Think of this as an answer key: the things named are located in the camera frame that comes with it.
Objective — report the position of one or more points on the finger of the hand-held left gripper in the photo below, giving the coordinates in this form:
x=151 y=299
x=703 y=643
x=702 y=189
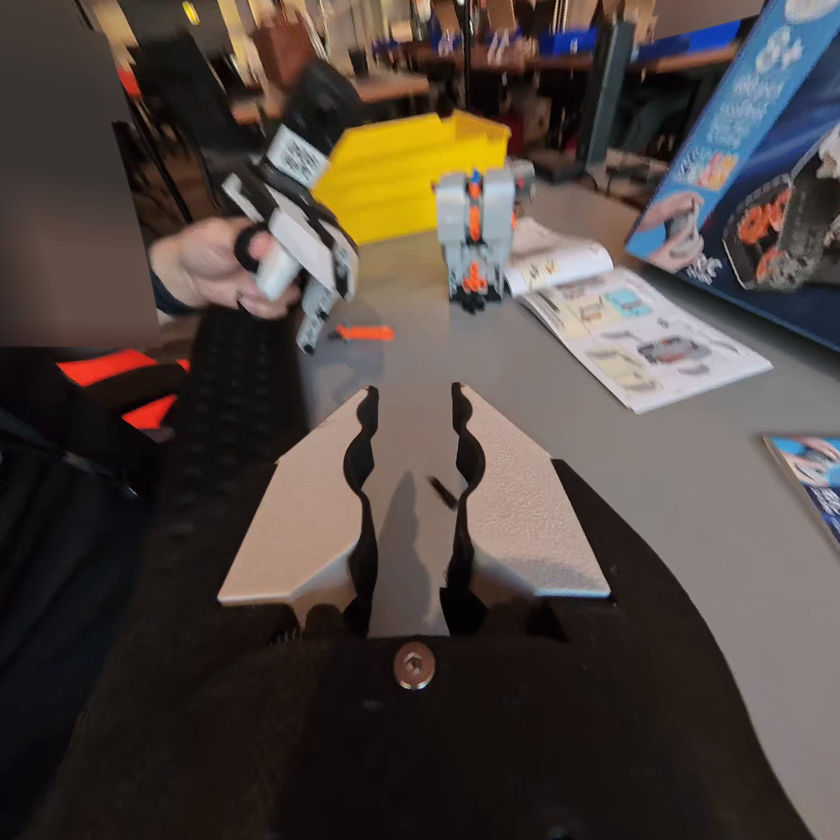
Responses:
x=305 y=246
x=346 y=269

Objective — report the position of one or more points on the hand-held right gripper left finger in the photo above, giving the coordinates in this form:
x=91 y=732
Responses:
x=295 y=525

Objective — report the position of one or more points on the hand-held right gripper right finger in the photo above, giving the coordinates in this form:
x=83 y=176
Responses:
x=531 y=518

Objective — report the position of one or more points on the orange toy beam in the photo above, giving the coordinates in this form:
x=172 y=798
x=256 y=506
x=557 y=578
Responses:
x=364 y=333

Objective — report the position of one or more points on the black toy pin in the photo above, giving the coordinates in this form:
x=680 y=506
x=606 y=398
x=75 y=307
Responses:
x=443 y=492

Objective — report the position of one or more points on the yellow storage bin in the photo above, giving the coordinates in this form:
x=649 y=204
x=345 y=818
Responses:
x=407 y=170

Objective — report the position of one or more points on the person's left hand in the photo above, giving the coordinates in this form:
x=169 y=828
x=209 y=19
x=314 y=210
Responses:
x=203 y=262

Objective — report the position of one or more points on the black office chair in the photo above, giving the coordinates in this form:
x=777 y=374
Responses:
x=190 y=111

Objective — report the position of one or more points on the grey toy robot model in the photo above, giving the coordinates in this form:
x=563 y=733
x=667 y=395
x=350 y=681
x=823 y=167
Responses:
x=479 y=223

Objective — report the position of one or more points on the black perforated panel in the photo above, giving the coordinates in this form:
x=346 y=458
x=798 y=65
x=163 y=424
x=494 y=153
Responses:
x=243 y=394

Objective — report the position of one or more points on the open instruction booklet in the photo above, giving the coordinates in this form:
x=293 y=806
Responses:
x=630 y=341

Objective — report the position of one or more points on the black chair armrest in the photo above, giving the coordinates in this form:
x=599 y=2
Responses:
x=144 y=387

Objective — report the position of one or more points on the orange fabric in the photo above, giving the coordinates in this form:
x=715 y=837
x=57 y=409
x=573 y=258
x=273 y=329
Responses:
x=98 y=367

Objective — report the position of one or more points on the blue cover booklet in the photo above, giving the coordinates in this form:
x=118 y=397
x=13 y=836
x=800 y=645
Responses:
x=810 y=479

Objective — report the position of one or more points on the blue toy robot box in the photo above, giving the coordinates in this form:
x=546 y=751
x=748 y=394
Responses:
x=768 y=164

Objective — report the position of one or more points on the dark metal post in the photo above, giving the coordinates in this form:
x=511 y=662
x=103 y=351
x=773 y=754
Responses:
x=607 y=92

